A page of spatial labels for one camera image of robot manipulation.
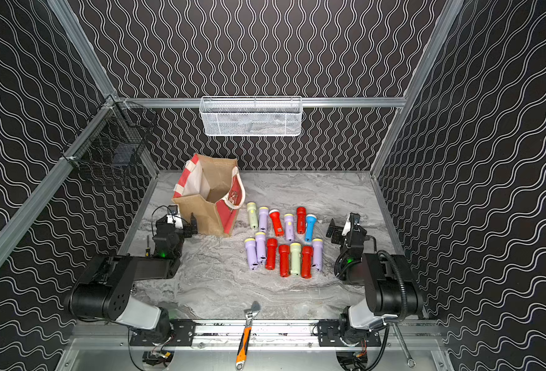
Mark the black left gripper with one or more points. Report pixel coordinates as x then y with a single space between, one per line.
186 227

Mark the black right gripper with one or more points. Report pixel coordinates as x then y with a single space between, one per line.
342 230

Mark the jute and red tote bag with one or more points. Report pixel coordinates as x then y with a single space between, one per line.
211 190

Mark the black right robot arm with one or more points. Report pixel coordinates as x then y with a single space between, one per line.
390 292

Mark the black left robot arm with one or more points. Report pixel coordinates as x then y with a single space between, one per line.
104 290

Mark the blue flashlight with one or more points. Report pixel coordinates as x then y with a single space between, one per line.
310 221

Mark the red flashlight back row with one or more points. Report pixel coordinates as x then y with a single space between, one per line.
301 222

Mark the pale green flashlight front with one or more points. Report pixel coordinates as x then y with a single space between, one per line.
295 258

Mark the red flashlight white head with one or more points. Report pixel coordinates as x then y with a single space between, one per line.
276 222

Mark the pale green flashlight back row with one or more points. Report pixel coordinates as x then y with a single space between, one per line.
252 215

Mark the purple flashlight back row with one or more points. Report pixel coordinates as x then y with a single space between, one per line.
263 215

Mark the silver combination wrench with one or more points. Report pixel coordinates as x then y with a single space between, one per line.
410 361

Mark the yellow black handled file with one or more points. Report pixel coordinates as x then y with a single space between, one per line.
148 246

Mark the black wire mesh basket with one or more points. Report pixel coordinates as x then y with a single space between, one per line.
116 145

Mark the orange handled adjustable wrench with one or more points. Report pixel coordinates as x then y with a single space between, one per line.
250 314

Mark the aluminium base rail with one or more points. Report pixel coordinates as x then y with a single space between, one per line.
266 335

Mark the white wire mesh basket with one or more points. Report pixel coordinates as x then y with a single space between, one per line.
251 115

